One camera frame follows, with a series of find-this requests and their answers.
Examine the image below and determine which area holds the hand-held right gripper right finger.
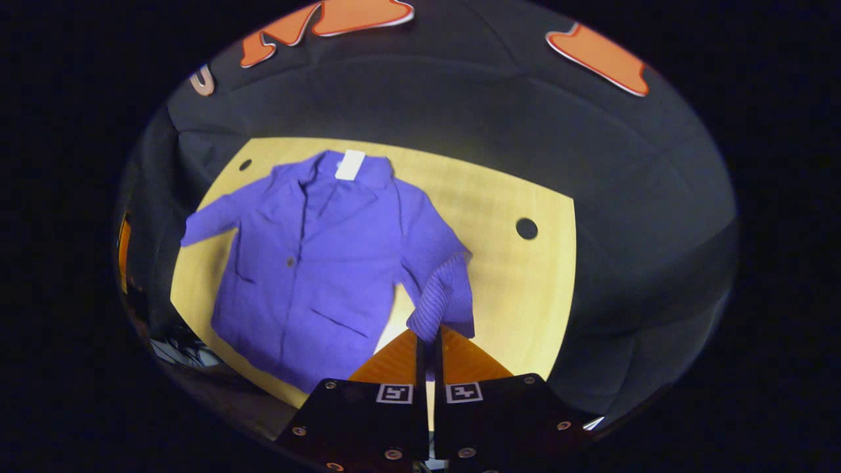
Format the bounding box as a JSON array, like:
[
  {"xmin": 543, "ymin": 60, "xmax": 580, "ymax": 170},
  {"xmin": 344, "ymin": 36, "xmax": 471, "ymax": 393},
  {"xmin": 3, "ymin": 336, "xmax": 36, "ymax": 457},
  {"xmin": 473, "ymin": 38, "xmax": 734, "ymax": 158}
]
[{"xmin": 434, "ymin": 325, "xmax": 592, "ymax": 473}]

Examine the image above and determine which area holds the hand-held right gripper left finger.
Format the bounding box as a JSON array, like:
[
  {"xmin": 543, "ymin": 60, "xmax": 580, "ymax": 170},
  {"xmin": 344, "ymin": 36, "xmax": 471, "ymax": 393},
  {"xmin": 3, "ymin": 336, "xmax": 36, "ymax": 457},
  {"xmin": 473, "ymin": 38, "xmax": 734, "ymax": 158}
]
[{"xmin": 275, "ymin": 328, "xmax": 431, "ymax": 473}]

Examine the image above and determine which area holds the purple jacket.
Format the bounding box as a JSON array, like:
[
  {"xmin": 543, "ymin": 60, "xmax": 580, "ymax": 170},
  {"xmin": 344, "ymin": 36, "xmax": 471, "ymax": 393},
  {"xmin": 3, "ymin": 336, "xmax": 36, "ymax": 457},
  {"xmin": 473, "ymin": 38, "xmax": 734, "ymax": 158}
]
[{"xmin": 181, "ymin": 149, "xmax": 476, "ymax": 394}]

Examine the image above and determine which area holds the black backdrop cloth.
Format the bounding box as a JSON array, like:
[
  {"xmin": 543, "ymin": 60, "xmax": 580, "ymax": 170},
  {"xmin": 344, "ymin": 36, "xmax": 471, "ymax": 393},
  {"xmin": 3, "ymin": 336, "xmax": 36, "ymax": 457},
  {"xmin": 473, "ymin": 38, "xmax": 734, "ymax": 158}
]
[{"xmin": 118, "ymin": 0, "xmax": 740, "ymax": 428}]

